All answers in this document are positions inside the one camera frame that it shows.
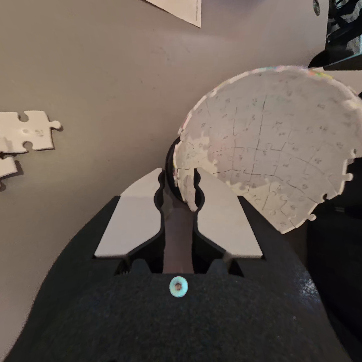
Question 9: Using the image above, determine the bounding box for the white puzzle piece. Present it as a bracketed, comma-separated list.
[0, 110, 63, 154]

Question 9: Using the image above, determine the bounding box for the puzzle instruction sheet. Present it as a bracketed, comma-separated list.
[146, 0, 202, 28]

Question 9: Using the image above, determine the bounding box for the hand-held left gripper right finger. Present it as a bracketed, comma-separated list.
[193, 167, 263, 273]

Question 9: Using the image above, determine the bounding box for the partly built puzzle ball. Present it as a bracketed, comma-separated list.
[173, 66, 362, 235]

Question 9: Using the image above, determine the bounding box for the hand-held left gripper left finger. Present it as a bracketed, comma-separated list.
[94, 168, 166, 273]

